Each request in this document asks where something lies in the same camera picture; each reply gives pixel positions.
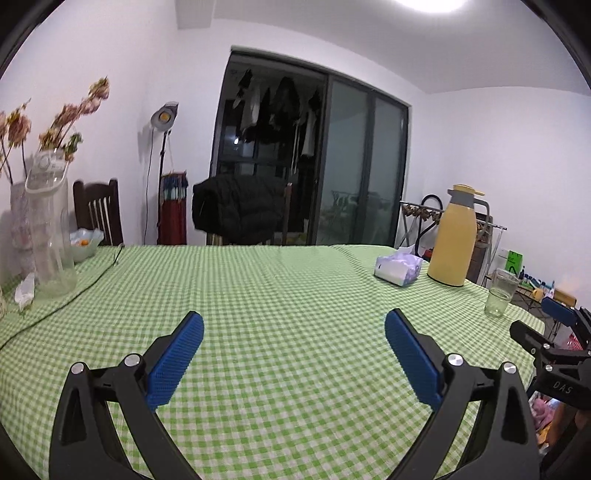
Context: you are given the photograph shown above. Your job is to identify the small crumpled tissue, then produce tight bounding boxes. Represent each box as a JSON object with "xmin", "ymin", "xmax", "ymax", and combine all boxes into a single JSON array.
[{"xmin": 14, "ymin": 272, "xmax": 37, "ymax": 310}]

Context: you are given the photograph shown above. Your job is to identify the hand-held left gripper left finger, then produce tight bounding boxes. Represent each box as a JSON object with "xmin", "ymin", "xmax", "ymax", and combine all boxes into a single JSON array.
[{"xmin": 48, "ymin": 311, "xmax": 205, "ymax": 480}]

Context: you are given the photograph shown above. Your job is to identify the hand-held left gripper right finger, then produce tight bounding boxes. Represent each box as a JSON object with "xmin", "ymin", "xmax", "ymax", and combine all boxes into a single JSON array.
[{"xmin": 385, "ymin": 310, "xmax": 541, "ymax": 480}]

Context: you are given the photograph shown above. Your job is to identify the studio lamp on stand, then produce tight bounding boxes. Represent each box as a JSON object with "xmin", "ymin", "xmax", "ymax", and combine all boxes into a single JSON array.
[{"xmin": 145, "ymin": 102, "xmax": 180, "ymax": 245}]

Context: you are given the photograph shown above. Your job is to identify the purple tissue pack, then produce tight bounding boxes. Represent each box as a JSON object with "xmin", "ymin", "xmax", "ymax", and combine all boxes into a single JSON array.
[{"xmin": 374, "ymin": 247, "xmax": 424, "ymax": 288}]

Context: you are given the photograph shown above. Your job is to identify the green checked tablecloth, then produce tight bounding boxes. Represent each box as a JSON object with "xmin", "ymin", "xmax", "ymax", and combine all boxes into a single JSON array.
[{"xmin": 0, "ymin": 243, "xmax": 548, "ymax": 480}]

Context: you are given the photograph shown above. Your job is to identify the black framed sliding door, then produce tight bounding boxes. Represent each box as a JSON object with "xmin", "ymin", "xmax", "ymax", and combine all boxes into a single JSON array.
[{"xmin": 210, "ymin": 45, "xmax": 411, "ymax": 247}]

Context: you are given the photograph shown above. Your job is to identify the clear drinking glass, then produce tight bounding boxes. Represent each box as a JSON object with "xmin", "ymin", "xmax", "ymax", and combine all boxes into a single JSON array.
[{"xmin": 484, "ymin": 269, "xmax": 521, "ymax": 318}]

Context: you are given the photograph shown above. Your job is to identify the dark wooden chair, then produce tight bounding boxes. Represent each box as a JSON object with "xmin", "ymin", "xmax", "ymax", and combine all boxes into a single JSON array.
[{"xmin": 73, "ymin": 178, "xmax": 124, "ymax": 247}]

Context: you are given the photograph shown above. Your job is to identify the row of hanging clothes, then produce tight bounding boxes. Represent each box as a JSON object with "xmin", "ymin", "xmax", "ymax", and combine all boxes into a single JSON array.
[{"xmin": 231, "ymin": 69, "xmax": 324, "ymax": 160}]

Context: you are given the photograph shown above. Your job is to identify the clear glass bowl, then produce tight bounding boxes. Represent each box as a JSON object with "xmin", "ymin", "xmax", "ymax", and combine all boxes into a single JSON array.
[{"xmin": 69, "ymin": 227, "xmax": 105, "ymax": 263}]

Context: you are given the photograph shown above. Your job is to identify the green box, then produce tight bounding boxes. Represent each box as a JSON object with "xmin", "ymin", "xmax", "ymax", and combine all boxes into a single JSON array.
[{"xmin": 505, "ymin": 250, "xmax": 526, "ymax": 280}]

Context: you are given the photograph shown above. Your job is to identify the brown wooden cabinet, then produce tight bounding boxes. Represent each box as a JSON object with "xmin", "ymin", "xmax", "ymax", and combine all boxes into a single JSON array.
[{"xmin": 473, "ymin": 217, "xmax": 495, "ymax": 287}]

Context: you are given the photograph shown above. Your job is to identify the black jacket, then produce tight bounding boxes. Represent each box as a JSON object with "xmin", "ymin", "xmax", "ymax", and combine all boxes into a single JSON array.
[{"xmin": 191, "ymin": 174, "xmax": 287, "ymax": 245}]

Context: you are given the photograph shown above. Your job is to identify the metal clothes rack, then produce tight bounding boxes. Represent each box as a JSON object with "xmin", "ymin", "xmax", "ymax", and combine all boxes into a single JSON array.
[{"xmin": 399, "ymin": 194, "xmax": 509, "ymax": 259}]

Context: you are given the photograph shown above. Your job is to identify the yellow thermos jug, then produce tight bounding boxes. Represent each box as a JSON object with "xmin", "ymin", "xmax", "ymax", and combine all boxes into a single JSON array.
[{"xmin": 427, "ymin": 185, "xmax": 488, "ymax": 288}]

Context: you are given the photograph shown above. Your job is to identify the large clear water bottle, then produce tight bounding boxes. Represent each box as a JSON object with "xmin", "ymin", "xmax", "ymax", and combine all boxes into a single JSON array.
[{"xmin": 25, "ymin": 150, "xmax": 78, "ymax": 297}]

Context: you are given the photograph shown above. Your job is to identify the black cable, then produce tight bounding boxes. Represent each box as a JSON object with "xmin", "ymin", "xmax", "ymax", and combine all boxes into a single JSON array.
[{"xmin": 0, "ymin": 243, "xmax": 126, "ymax": 352}]

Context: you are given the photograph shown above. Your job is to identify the red hanging cloth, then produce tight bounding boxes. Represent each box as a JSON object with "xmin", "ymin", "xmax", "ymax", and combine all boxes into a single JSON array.
[{"xmin": 157, "ymin": 171, "xmax": 189, "ymax": 245}]

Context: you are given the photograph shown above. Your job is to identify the clear glass vase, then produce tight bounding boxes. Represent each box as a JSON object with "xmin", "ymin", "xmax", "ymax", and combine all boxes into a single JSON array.
[{"xmin": 10, "ymin": 180, "xmax": 38, "ymax": 278}]

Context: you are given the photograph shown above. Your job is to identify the folding side table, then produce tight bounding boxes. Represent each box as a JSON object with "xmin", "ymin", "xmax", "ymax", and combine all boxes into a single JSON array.
[{"xmin": 512, "ymin": 277, "xmax": 578, "ymax": 319}]

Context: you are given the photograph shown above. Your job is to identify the dried pink flowers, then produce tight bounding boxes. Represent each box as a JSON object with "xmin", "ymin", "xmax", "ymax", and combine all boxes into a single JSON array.
[{"xmin": 0, "ymin": 76, "xmax": 112, "ymax": 183}]

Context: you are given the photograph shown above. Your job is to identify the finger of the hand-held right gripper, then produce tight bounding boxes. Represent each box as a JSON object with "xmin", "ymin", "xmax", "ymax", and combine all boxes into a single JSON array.
[
  {"xmin": 541, "ymin": 296, "xmax": 591, "ymax": 344},
  {"xmin": 509, "ymin": 320, "xmax": 556, "ymax": 364}
]

